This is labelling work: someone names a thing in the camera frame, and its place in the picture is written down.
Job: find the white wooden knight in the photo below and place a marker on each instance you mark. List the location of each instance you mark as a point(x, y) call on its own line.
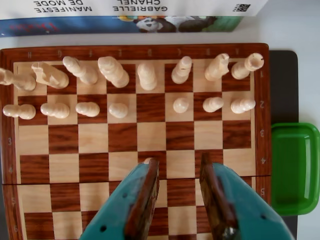
point(216, 67)
point(52, 76)

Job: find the white wooden bishop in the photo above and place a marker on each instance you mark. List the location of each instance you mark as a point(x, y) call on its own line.
point(182, 71)
point(82, 71)

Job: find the wooden chessboard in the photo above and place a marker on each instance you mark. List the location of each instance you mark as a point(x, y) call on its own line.
point(92, 140)

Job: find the white wooden pawn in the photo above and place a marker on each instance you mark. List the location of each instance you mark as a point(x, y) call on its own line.
point(148, 160)
point(242, 106)
point(55, 110)
point(21, 111)
point(212, 104)
point(87, 109)
point(181, 105)
point(117, 110)

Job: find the white wooden rook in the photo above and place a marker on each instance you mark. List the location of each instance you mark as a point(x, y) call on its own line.
point(243, 68)
point(22, 82)

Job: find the white Gabrielle Chanel book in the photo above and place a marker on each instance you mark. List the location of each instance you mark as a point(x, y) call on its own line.
point(200, 7)

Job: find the blue panda picture book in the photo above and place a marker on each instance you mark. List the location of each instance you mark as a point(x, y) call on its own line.
point(75, 25)

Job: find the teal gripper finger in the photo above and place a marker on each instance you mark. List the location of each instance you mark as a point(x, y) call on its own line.
point(117, 207)
point(247, 210)

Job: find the green plastic tray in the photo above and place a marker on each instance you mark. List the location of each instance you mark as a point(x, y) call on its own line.
point(295, 170)

